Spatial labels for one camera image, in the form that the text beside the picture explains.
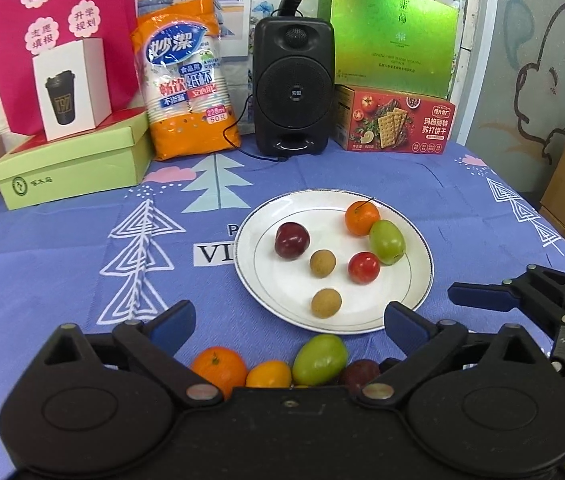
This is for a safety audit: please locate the orange paper cup package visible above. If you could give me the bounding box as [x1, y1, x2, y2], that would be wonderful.
[132, 0, 241, 160]

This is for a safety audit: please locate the white cup box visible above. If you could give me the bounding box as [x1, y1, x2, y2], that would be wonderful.
[33, 38, 111, 141]

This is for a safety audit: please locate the green gift box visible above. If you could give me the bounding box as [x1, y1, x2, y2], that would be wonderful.
[317, 0, 458, 98]

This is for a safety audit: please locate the pink paper bag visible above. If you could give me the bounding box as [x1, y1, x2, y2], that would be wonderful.
[0, 0, 138, 136]

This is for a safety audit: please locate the black speaker cable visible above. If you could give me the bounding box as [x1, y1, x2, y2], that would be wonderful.
[222, 93, 291, 164]

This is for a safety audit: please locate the orange tangerine with stem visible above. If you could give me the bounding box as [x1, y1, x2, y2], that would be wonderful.
[345, 200, 381, 236]

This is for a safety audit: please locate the black speaker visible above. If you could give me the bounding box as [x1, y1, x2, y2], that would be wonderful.
[252, 0, 336, 158]

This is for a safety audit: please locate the small red fruit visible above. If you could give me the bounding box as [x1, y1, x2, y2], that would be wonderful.
[348, 252, 381, 285]

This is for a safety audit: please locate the dark red plum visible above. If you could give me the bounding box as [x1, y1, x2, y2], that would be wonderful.
[338, 359, 380, 394]
[274, 222, 311, 260]

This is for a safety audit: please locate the brown longan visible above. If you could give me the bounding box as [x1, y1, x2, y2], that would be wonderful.
[311, 288, 342, 318]
[310, 249, 337, 278]

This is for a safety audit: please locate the light green shoe box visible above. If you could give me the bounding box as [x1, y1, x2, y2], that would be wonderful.
[0, 107, 153, 210]

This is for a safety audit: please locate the red cracker box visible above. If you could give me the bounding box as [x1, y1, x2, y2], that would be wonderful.
[335, 86, 455, 155]

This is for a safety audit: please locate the green apple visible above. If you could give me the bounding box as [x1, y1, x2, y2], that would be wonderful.
[292, 334, 349, 387]

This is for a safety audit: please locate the green oval fruit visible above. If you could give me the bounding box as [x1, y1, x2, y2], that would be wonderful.
[368, 220, 406, 266]

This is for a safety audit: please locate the small orange kumquat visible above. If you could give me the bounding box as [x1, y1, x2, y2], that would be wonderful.
[246, 360, 292, 388]

